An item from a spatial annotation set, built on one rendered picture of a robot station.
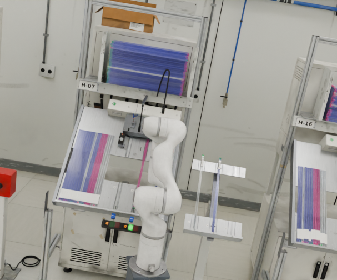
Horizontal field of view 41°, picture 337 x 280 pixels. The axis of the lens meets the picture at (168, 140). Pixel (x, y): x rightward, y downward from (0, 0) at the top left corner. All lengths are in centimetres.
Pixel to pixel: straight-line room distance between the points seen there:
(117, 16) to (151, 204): 158
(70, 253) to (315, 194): 170
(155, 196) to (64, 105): 274
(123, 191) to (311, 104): 141
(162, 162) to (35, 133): 283
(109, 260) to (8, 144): 216
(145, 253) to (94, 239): 104
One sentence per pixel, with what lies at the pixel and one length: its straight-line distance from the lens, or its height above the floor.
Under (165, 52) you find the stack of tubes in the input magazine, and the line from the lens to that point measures 290.
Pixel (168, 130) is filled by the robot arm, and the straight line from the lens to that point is 226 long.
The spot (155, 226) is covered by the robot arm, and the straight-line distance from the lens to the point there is 216.
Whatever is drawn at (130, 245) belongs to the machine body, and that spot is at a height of 33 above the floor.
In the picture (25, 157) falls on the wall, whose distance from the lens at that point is 498.
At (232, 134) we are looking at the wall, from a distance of 458.
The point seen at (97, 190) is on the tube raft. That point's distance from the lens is 280.
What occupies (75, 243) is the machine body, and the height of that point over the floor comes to 27.
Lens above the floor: 198
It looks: 17 degrees down
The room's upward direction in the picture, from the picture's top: 10 degrees clockwise
